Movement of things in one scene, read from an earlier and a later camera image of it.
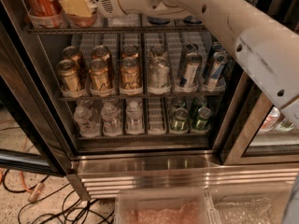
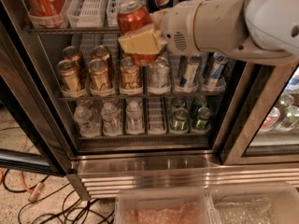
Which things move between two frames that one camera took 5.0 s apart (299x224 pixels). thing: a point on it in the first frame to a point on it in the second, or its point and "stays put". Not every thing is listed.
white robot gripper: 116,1 to 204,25
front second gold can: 99,74 stays put
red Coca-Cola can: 77,21 to 134,17
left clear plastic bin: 163,206 stays put
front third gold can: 130,74 stays put
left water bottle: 89,125 stays put
